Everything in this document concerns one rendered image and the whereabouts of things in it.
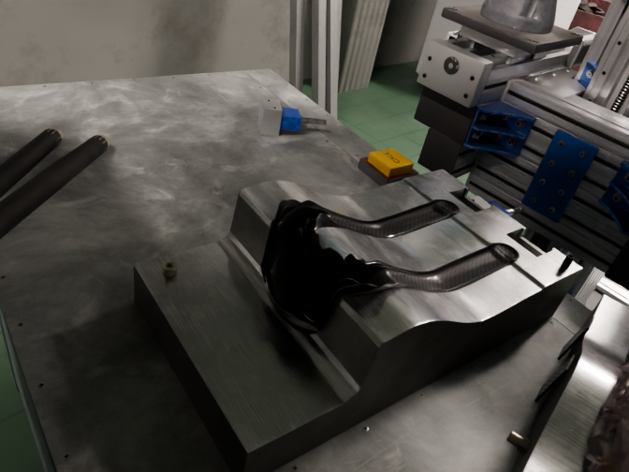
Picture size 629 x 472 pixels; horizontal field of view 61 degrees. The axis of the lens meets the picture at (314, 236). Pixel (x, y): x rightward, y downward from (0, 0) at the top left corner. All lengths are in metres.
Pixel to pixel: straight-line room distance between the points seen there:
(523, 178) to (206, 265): 0.80
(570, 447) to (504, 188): 0.78
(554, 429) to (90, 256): 0.56
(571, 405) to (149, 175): 0.66
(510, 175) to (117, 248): 0.84
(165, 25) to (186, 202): 2.12
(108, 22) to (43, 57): 0.32
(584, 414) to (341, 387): 0.23
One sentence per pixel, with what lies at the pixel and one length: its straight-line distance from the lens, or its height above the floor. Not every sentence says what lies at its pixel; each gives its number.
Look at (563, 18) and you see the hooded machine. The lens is 4.10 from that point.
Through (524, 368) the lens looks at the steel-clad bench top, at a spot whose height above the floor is 0.80.
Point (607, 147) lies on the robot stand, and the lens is 1.16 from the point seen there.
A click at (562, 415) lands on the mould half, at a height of 0.88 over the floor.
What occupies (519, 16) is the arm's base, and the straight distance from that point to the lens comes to 1.21.
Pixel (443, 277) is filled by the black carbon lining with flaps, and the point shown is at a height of 0.88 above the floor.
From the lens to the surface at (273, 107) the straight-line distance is 1.04.
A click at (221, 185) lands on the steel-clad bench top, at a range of 0.88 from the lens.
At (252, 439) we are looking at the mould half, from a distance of 0.49.
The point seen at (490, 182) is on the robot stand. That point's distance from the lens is 1.27.
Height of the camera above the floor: 1.27
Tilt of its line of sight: 36 degrees down
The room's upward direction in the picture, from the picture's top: 13 degrees clockwise
